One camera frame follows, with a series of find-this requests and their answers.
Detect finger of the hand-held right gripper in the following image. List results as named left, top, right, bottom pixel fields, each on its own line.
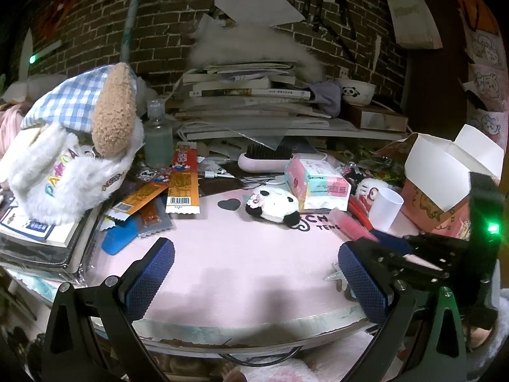
left=350, top=239, right=454, bottom=287
left=370, top=229, right=472, bottom=264

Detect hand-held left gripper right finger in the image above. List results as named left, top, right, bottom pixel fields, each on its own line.
left=338, top=242, right=468, bottom=382

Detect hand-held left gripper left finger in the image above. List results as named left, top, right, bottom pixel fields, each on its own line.
left=42, top=237, right=176, bottom=382

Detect white plastic cup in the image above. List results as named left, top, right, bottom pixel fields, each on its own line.
left=367, top=187, right=405, bottom=232

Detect pink cartoon cardboard box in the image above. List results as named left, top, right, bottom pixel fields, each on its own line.
left=399, top=125, right=504, bottom=240

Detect pastel tissue pack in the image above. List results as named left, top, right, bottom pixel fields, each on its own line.
left=285, top=158, right=351, bottom=212

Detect panda plush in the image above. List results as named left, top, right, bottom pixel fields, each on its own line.
left=244, top=188, right=302, bottom=228

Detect blue comb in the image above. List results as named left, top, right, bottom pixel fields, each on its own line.
left=101, top=216, right=140, bottom=256

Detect clear packet red snack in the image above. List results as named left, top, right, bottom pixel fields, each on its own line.
left=137, top=196, right=176, bottom=240

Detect red pencil pouch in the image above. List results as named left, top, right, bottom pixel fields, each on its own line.
left=329, top=206, right=379, bottom=244

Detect red pen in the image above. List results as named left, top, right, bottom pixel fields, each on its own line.
left=347, top=196, right=377, bottom=232

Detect white plush red glasses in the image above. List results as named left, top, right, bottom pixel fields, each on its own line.
left=353, top=178, right=393, bottom=208

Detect pink printed desk mat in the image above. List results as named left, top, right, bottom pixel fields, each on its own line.
left=89, top=182, right=423, bottom=324

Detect orange snack packet red top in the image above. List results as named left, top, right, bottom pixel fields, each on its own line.
left=164, top=145, right=200, bottom=216

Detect book in plastic sleeve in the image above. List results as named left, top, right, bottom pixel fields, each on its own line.
left=0, top=194, right=105, bottom=276

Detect brown flat box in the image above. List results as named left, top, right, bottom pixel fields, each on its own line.
left=344, top=103, right=409, bottom=132

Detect clear bottle green liquid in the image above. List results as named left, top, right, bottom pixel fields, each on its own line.
left=143, top=99, right=174, bottom=168

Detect white rabbit plush gingham hat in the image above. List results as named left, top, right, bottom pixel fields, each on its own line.
left=7, top=63, right=144, bottom=224

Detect pink hairbrush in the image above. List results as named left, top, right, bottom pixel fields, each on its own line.
left=237, top=143, right=295, bottom=174

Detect panda print bowl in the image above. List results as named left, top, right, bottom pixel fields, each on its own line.
left=339, top=78, right=377, bottom=107

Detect grey cloth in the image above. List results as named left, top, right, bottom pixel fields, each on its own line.
left=308, top=80, right=343, bottom=116

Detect stack of books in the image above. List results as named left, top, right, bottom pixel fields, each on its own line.
left=174, top=61, right=331, bottom=137

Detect hanging paper bag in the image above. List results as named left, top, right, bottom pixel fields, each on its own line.
left=385, top=0, right=443, bottom=51

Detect white fluffy fur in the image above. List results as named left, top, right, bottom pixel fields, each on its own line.
left=186, top=19, right=325, bottom=85

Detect green pipe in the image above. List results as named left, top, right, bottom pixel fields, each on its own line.
left=121, top=0, right=150, bottom=65

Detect white paper sheet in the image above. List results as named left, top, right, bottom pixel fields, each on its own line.
left=214, top=0, right=305, bottom=29

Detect white cable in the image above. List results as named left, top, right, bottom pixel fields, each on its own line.
left=198, top=169, right=240, bottom=180

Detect cartoon wall pocket organizer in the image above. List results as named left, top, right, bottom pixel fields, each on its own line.
left=457, top=0, right=509, bottom=144

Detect black straps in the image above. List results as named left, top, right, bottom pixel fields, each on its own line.
left=289, top=0, right=359, bottom=61

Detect white wall device green light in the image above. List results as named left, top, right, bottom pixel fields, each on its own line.
left=17, top=29, right=65, bottom=81

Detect red wall decoration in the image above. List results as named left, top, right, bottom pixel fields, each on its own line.
left=39, top=0, right=76, bottom=43

